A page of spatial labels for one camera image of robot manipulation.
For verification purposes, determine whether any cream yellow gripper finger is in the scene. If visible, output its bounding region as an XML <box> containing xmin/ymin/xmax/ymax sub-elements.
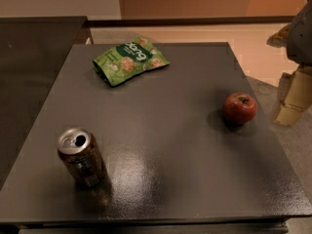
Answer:
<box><xmin>274</xmin><ymin>65</ymin><xmax>312</xmax><ymax>126</ymax></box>

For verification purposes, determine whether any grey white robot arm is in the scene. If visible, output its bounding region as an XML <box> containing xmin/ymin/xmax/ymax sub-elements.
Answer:
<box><xmin>266</xmin><ymin>0</ymin><xmax>312</xmax><ymax>126</ymax></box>

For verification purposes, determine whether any red apple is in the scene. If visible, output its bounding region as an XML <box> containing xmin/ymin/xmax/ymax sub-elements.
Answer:
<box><xmin>222</xmin><ymin>93</ymin><xmax>257</xmax><ymax>126</ymax></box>

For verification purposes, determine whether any green snack bag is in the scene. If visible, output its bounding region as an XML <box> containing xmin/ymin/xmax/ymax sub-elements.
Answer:
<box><xmin>93</xmin><ymin>37</ymin><xmax>170</xmax><ymax>87</ymax></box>

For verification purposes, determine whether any brown opened drink can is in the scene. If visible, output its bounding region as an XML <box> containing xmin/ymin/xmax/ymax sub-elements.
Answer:
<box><xmin>58</xmin><ymin>128</ymin><xmax>105</xmax><ymax>187</ymax></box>

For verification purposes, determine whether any dark grey side counter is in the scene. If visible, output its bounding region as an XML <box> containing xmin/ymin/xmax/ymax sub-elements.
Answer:
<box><xmin>0</xmin><ymin>16</ymin><xmax>90</xmax><ymax>188</ymax></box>

